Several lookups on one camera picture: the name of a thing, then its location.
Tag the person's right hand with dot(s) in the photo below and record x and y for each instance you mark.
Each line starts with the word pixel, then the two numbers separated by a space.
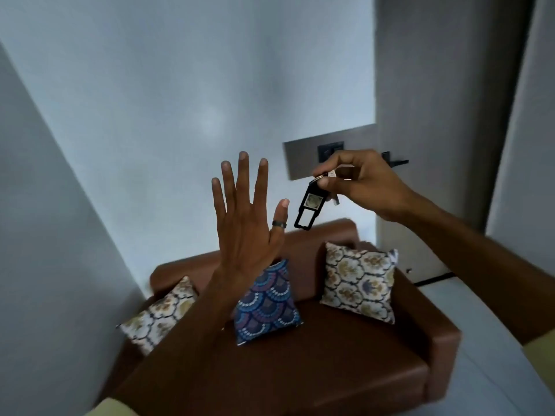
pixel 375 186

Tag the person's left hand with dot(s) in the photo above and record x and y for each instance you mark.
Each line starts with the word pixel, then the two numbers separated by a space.
pixel 245 238

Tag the person's right thumb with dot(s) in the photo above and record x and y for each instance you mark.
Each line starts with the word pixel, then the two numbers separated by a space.
pixel 344 174

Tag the person's left thumb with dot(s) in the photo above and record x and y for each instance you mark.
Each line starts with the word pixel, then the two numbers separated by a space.
pixel 279 214

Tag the person's left little finger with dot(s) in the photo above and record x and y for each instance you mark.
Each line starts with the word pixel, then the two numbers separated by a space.
pixel 219 197

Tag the person's left middle finger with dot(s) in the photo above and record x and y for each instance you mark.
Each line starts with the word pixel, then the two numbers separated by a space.
pixel 244 177

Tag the silver key bunch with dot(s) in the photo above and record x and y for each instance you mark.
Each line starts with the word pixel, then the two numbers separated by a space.
pixel 326 174

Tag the black key fob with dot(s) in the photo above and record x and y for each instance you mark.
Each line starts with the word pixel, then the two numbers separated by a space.
pixel 308 207

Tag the person's left forearm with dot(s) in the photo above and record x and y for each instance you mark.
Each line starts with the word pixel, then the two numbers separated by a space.
pixel 195 342

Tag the person's right forearm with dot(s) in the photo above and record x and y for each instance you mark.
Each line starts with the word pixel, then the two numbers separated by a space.
pixel 477 264

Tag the blue scallop patterned cushion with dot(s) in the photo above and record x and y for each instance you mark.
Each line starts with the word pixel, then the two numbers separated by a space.
pixel 266 305

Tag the white floral patterned cushion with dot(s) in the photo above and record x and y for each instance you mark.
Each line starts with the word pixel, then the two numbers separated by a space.
pixel 360 281
pixel 149 318

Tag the grey door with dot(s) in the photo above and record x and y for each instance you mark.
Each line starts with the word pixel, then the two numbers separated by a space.
pixel 442 90

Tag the brown leather sofa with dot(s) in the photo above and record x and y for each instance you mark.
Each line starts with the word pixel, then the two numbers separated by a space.
pixel 347 359

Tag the person's yellow left sleeve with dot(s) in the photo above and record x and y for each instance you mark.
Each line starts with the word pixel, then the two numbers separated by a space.
pixel 110 408

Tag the person's yellow sleeve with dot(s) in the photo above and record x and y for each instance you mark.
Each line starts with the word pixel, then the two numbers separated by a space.
pixel 542 372
pixel 110 408

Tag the person's yellow right sleeve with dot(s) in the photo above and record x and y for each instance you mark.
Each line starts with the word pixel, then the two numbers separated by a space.
pixel 542 372

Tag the black wall socket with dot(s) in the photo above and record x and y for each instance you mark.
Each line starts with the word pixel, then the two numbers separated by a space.
pixel 328 149

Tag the grey switch plate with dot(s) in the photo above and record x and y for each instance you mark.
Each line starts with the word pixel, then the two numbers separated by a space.
pixel 303 158

